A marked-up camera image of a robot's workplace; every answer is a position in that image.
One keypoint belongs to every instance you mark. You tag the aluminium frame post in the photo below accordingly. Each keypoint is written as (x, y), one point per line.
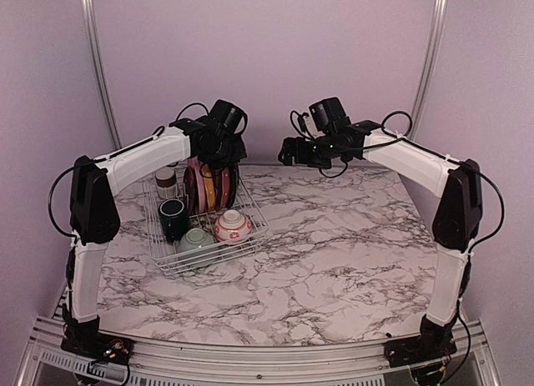
(90, 20)
(438, 15)

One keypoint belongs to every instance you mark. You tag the yellow polka dot plate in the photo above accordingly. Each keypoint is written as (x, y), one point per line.
(209, 189)

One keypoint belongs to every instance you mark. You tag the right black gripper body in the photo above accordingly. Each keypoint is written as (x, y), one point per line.
(319, 155)

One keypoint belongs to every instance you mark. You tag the brown and white cup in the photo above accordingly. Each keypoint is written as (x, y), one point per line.
(166, 183)

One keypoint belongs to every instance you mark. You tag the red patterned white bowl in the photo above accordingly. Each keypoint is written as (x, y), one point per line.
(231, 226)

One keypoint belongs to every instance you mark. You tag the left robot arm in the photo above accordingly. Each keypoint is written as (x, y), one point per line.
(94, 218)

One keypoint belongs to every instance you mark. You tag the maroon polka dot plate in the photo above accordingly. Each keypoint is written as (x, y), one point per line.
(222, 184)

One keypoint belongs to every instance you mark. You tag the dark green mug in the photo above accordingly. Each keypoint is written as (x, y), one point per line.
(174, 219)

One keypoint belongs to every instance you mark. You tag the front aluminium rail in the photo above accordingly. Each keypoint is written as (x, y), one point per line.
(158, 362)

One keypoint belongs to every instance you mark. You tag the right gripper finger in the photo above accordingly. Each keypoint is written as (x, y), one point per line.
(286, 155)
(289, 144)

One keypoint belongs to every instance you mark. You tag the dark brown plate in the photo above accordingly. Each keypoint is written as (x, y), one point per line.
(189, 190)

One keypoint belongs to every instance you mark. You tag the black striped plate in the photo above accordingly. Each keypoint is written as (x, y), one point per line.
(234, 184)

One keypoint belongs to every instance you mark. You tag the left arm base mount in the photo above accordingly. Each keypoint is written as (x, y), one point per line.
(100, 347)

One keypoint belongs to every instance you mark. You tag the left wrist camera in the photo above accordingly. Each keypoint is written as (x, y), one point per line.
(228, 118)

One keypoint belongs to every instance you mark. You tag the left aluminium frame post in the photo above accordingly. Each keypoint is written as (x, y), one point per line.
(90, 20)

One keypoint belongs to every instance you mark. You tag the pink plate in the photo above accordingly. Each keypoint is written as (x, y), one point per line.
(194, 163)

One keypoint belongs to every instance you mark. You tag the pale green bowl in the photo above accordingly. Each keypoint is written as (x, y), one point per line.
(197, 249)

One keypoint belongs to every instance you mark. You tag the right aluminium frame post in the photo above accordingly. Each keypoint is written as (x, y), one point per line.
(438, 15)

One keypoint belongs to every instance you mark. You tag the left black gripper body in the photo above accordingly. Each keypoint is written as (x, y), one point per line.
(225, 152)

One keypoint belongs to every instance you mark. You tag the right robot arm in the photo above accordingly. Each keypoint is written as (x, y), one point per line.
(455, 183)

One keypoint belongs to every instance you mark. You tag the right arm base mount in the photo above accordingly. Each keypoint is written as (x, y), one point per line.
(417, 349)

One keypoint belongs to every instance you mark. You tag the white wire dish rack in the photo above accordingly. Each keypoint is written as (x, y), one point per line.
(165, 254)

